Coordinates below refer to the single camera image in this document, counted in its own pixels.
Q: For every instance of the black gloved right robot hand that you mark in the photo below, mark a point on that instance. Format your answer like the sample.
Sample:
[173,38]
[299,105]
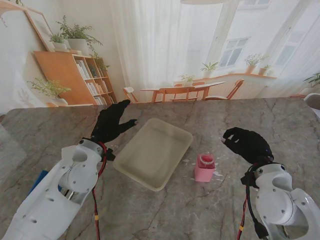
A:
[252,147]

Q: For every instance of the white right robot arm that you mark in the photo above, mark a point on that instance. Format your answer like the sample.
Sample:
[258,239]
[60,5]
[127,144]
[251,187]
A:
[280,197]

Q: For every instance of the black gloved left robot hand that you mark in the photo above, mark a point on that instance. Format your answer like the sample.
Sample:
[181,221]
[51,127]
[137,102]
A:
[110,125]

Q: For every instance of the blue plastic scraper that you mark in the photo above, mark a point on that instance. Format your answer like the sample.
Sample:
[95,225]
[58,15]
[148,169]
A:
[40,178]

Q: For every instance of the cream baking tray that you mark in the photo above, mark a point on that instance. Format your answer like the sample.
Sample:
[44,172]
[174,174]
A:
[150,155]

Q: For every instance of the pink square jar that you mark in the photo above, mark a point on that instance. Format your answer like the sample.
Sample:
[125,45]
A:
[203,172]

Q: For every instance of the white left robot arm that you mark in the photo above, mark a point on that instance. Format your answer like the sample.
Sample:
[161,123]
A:
[65,190]

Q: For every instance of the printed room scene backdrop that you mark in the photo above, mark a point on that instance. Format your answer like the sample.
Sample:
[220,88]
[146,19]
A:
[155,50]

